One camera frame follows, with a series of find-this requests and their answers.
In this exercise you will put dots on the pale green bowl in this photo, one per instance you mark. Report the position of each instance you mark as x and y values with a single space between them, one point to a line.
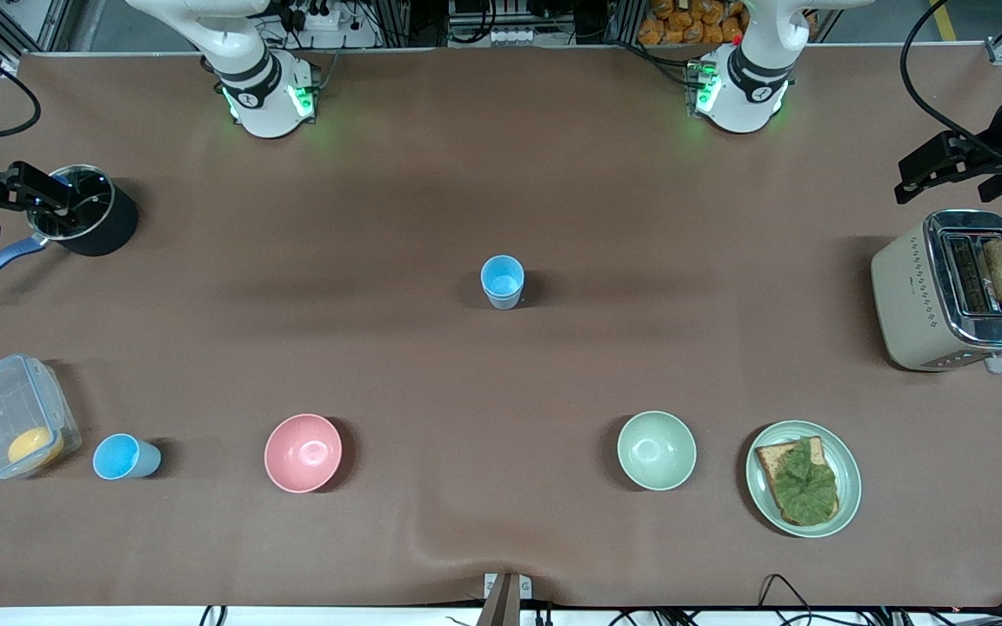
656 450

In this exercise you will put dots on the white power strip with plugs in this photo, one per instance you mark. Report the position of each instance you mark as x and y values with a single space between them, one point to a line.
323 17

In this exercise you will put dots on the pale green plate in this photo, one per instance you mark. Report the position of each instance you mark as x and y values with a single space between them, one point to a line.
849 478

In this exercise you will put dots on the yellow round food piece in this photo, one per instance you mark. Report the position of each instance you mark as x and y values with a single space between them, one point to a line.
35 445

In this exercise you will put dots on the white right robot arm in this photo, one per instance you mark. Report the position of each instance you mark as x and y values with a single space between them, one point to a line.
266 87

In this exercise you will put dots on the beige and chrome toaster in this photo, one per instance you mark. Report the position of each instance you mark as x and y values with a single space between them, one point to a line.
910 296

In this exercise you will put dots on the green lettuce leaf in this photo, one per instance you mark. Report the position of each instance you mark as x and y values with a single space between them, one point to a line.
805 487

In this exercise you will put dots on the small white socket strip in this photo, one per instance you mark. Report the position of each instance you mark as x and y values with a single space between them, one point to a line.
510 36

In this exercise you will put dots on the toast slice under lettuce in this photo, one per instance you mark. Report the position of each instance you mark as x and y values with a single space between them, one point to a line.
766 456

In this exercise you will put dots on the metal clamp bracket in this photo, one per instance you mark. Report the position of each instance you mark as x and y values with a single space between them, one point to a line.
505 600

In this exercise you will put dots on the pink bowl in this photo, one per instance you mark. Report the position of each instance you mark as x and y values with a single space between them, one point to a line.
303 452

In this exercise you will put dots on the pile of orange buns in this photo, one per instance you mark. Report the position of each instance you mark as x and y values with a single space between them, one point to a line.
684 22

